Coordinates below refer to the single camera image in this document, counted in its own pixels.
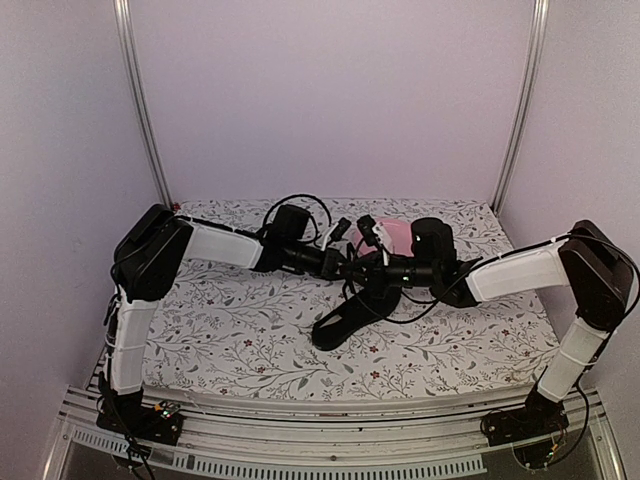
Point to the left aluminium frame post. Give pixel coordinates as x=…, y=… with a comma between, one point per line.
x=124, y=25

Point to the right aluminium frame post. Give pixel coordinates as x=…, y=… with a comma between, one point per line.
x=533, y=58

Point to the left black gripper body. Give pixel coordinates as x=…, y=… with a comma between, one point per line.
x=327, y=264

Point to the black shoelace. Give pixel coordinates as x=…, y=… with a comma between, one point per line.
x=350, y=280

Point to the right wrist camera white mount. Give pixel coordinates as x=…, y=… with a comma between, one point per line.
x=376, y=237

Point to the floral patterned table mat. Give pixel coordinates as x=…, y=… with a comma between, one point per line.
x=228, y=331

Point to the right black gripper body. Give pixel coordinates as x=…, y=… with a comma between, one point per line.
x=380, y=284

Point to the black shoe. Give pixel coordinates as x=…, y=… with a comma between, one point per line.
x=363, y=309

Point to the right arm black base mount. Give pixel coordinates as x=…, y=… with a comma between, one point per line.
x=532, y=420

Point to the aluminium frame post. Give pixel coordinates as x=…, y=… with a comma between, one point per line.
x=124, y=25
x=533, y=58

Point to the pink plate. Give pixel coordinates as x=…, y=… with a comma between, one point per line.
x=393, y=234

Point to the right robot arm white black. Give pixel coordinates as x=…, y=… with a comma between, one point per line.
x=603, y=279

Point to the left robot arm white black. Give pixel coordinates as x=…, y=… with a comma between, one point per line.
x=147, y=260

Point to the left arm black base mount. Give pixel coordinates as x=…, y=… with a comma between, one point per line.
x=142, y=423

